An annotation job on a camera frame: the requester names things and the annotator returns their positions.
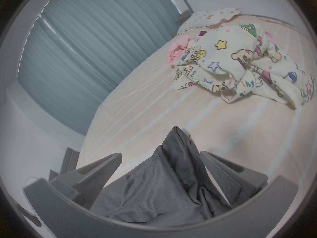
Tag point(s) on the pile of clothes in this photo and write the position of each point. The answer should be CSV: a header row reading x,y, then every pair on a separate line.
x,y
235,61

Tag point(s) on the blue-green curtain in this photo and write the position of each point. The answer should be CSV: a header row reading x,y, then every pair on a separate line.
x,y
106,33
54,83

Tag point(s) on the white printed pillow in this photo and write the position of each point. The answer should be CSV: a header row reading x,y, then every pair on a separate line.
x,y
208,18

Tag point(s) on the black T-shirt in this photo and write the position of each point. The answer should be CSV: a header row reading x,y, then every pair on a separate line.
x,y
161,182

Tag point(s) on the bed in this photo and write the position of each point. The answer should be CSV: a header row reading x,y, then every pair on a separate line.
x,y
223,132

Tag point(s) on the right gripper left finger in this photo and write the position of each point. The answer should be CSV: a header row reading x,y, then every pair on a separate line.
x,y
94,180

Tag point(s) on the grey bedside table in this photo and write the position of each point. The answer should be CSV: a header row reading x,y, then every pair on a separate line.
x,y
183,17

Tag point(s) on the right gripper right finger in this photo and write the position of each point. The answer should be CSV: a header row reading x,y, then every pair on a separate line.
x,y
230,180

